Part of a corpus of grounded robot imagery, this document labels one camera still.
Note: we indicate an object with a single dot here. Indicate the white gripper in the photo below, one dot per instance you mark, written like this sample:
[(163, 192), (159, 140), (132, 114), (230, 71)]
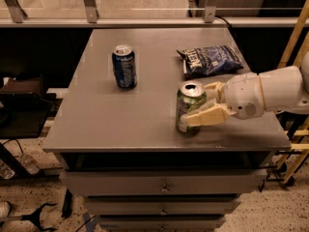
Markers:
[(242, 95)]

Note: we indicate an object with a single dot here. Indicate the green soda can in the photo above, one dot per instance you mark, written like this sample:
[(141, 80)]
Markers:
[(191, 95)]

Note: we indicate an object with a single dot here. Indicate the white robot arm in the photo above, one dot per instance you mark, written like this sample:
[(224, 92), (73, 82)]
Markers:
[(285, 89)]

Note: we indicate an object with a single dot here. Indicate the blue soda can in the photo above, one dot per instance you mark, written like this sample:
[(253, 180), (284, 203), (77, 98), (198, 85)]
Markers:
[(123, 59)]

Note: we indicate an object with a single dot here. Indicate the blue chip bag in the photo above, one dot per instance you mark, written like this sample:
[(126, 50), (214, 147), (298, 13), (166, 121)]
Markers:
[(210, 60)]

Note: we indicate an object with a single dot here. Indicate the grey drawer cabinet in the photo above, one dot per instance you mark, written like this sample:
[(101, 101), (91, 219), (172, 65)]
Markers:
[(121, 150)]

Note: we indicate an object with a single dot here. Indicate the black chair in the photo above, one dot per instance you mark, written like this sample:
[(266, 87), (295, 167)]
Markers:
[(25, 106)]

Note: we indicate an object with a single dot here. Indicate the clear plastic bottle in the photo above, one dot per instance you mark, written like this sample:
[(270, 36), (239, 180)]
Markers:
[(30, 164)]

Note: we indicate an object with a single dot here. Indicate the black grabber tool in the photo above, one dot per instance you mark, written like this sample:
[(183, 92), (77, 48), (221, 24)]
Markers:
[(34, 218)]

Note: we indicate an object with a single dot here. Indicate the metal railing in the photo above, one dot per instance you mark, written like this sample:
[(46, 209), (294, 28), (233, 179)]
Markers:
[(130, 13)]

